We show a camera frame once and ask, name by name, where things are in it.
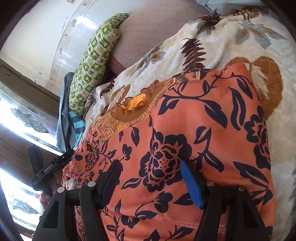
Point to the pink mattress headboard cushion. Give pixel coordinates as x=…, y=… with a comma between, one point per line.
x=149, y=26

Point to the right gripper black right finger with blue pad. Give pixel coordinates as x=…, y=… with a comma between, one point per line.
x=243, y=219

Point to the person's left hand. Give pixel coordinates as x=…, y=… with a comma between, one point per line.
x=45, y=198

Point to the orange floral blouse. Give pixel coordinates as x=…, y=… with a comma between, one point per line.
x=212, y=120

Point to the blue grey cloth garment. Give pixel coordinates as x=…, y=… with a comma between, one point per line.
x=65, y=134

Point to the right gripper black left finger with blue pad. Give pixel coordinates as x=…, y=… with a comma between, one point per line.
x=58, y=221

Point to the teal striped cloth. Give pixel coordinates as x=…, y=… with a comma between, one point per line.
x=79, y=126

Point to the green white checkered pillow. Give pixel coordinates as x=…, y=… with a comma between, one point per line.
x=91, y=68

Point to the cream leaf-pattern bed blanket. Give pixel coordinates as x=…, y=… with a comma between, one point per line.
x=253, y=37

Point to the wooden stained-glass door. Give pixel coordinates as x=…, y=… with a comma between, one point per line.
x=29, y=115

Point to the light blue pillow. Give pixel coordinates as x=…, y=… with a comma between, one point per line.
x=227, y=7

